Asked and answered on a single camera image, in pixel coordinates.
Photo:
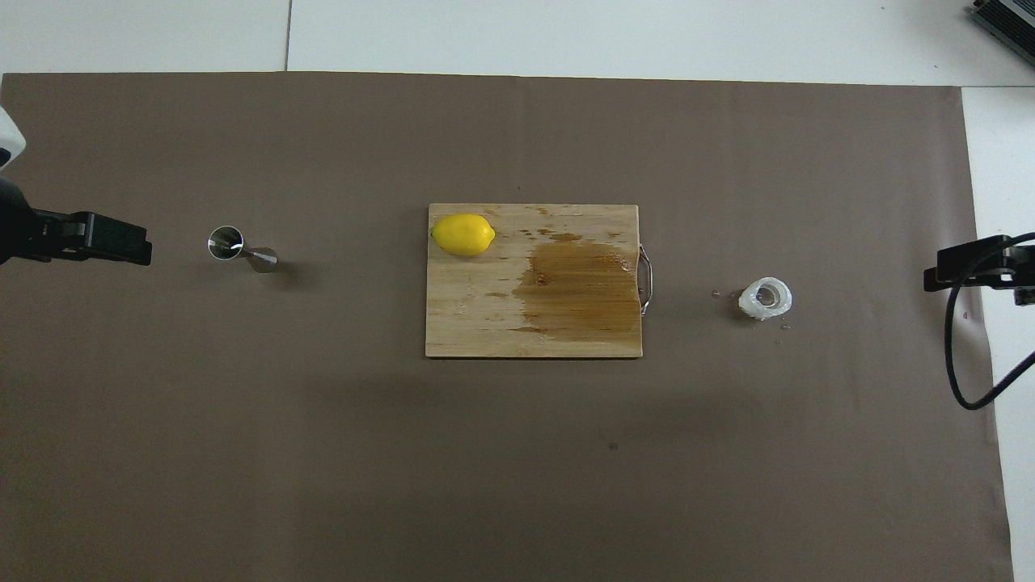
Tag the yellow lemon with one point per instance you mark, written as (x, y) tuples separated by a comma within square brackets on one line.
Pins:
[(463, 234)]

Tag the brown paper table mat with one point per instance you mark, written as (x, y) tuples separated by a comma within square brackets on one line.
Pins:
[(242, 444)]

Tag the steel double jigger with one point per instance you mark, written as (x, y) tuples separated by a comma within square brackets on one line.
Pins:
[(226, 242)]

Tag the grey finned metal box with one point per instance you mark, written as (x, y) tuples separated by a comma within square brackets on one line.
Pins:
[(1011, 24)]

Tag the wooden cutting board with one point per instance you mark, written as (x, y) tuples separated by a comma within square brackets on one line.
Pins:
[(485, 315)]

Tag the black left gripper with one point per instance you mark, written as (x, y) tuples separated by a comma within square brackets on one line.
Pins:
[(12, 226)]

